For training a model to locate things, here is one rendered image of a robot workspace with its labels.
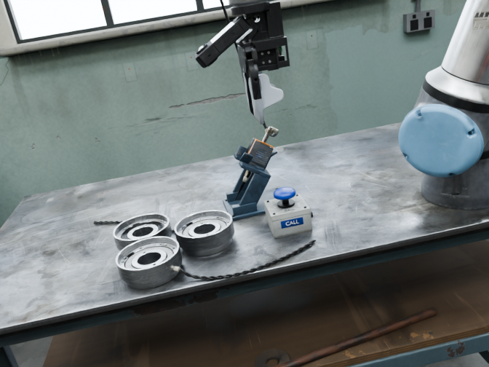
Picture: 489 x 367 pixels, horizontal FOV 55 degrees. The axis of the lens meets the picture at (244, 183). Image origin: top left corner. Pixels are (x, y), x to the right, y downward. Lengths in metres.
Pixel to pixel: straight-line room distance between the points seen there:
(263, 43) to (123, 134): 1.67
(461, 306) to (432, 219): 0.27
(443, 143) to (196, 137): 1.85
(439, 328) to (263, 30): 0.66
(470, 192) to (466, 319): 0.28
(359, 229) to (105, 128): 1.81
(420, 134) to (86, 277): 0.59
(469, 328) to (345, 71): 1.76
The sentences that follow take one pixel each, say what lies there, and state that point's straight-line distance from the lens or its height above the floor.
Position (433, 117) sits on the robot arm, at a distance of 0.71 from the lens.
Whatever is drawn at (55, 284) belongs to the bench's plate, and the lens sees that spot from 0.88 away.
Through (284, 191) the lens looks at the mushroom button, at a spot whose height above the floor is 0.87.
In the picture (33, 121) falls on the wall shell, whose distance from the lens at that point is 2.52.
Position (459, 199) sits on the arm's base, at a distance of 0.90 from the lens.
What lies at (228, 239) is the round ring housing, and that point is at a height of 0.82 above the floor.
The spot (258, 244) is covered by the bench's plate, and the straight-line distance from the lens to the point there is 0.82.
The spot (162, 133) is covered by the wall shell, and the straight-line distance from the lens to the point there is 2.45.
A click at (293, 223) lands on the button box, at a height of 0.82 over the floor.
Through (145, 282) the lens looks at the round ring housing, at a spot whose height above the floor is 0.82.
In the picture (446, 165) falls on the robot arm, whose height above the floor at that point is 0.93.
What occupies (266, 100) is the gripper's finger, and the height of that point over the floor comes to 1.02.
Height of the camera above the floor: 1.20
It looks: 22 degrees down
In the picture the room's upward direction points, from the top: 9 degrees counter-clockwise
